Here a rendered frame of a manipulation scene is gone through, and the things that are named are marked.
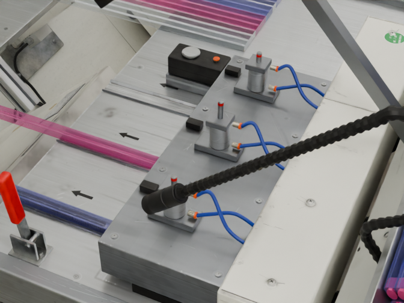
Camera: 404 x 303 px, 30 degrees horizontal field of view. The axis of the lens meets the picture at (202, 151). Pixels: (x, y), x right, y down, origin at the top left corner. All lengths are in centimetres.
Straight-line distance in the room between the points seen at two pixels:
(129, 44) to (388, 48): 161
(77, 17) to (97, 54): 13
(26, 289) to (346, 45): 41
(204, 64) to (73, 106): 53
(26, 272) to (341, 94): 40
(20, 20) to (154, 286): 55
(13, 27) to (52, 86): 111
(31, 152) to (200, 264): 71
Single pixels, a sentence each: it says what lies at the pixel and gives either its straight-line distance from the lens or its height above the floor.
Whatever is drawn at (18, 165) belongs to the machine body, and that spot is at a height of 62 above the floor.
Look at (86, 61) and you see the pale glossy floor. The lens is 235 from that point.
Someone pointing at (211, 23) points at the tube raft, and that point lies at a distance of 111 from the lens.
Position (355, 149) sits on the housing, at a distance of 81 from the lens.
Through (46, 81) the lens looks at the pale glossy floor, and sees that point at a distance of 224.
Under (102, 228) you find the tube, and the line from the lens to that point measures 82.
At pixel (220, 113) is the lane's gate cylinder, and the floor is 122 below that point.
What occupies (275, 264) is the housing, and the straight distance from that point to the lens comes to 69.
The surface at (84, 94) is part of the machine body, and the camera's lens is 148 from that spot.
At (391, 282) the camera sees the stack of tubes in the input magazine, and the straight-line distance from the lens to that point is 63.
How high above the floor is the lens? 173
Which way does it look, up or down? 43 degrees down
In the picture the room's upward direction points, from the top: 67 degrees clockwise
